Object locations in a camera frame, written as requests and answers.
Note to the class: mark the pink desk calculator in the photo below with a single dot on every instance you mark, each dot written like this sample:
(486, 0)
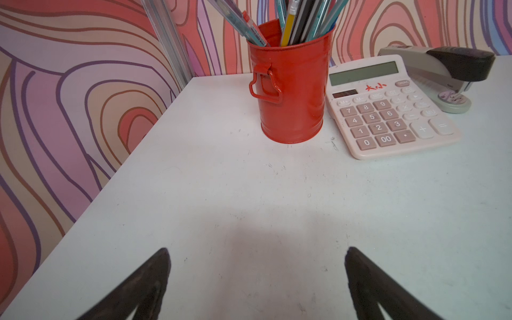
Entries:
(381, 112)

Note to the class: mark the grey black stapler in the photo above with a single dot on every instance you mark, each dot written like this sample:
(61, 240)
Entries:
(445, 73)

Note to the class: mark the red metal pen bucket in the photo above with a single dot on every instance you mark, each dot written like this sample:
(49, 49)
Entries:
(289, 84)

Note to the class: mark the pens and pencils bunch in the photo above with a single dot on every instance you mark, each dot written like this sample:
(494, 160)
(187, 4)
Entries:
(298, 21)

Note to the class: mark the aluminium frame post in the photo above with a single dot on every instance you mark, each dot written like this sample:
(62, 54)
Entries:
(168, 35)

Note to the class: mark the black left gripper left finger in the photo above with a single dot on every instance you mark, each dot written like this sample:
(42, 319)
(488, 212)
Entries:
(139, 296)

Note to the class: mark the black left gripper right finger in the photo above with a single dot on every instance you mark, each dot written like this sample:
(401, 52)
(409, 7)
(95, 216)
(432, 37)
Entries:
(373, 291)

